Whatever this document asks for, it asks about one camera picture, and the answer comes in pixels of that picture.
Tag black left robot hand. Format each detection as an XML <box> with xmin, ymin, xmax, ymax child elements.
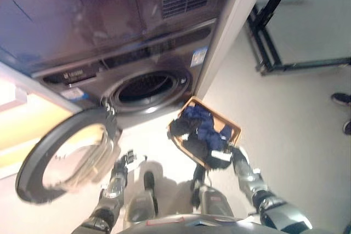
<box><xmin>122</xmin><ymin>149</ymin><xmax>138</xmax><ymax>168</ymax></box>

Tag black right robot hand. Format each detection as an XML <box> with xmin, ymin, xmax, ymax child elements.
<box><xmin>207</xmin><ymin>146</ymin><xmax>235</xmax><ymax>169</ymax></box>

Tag black garment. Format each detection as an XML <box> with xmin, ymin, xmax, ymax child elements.
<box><xmin>169</xmin><ymin>117</ymin><xmax>234</xmax><ymax>170</ymax></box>

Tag brown wicker laundry basket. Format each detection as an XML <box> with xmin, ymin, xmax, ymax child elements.
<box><xmin>167</xmin><ymin>96</ymin><xmax>242</xmax><ymax>170</ymax></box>

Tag dark grey washing machine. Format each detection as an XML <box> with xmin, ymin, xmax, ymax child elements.
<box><xmin>31</xmin><ymin>18</ymin><xmax>220</xmax><ymax>130</ymax></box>

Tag round washing machine door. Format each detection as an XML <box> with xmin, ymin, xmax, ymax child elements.
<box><xmin>15</xmin><ymin>107</ymin><xmax>123</xmax><ymax>205</ymax></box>

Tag dark blue garment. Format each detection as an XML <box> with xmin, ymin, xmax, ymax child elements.
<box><xmin>182</xmin><ymin>105</ymin><xmax>231</xmax><ymax>150</ymax></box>

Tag silver right robot leg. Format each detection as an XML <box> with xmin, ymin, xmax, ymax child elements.
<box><xmin>190</xmin><ymin>167</ymin><xmax>234</xmax><ymax>219</ymax></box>

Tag silver robot leg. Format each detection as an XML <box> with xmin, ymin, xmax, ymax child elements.
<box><xmin>126</xmin><ymin>170</ymin><xmax>160</xmax><ymax>224</ymax></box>
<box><xmin>190</xmin><ymin>167</ymin><xmax>234</xmax><ymax>219</ymax></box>

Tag silver left robot leg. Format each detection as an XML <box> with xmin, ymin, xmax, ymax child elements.
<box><xmin>126</xmin><ymin>170</ymin><xmax>160</xmax><ymax>224</ymax></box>

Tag dark robot torso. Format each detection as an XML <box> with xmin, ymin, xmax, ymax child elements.
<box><xmin>116</xmin><ymin>213</ymin><xmax>265</xmax><ymax>234</ymax></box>

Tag blue sticker on washer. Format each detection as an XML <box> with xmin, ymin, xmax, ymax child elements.
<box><xmin>60</xmin><ymin>88</ymin><xmax>89</xmax><ymax>101</ymax></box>

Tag washer detergent drawer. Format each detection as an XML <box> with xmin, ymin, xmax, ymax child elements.
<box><xmin>41</xmin><ymin>65</ymin><xmax>103</xmax><ymax>86</ymax></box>

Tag blue energy label sticker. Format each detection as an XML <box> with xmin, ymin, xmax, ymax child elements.
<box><xmin>190</xmin><ymin>47</ymin><xmax>208</xmax><ymax>67</ymax></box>

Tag white and yellow counter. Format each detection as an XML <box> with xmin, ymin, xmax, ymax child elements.
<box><xmin>0</xmin><ymin>61</ymin><xmax>81</xmax><ymax>180</ymax></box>

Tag white cabinet side panel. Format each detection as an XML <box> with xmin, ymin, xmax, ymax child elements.
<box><xmin>194</xmin><ymin>0</ymin><xmax>273</xmax><ymax>104</ymax></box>

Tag dark grey stacked dryer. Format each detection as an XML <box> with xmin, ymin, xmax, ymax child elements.
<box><xmin>0</xmin><ymin>0</ymin><xmax>240</xmax><ymax>73</ymax></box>

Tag black metal frame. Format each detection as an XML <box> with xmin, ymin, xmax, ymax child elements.
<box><xmin>246</xmin><ymin>0</ymin><xmax>351</xmax><ymax>76</ymax></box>

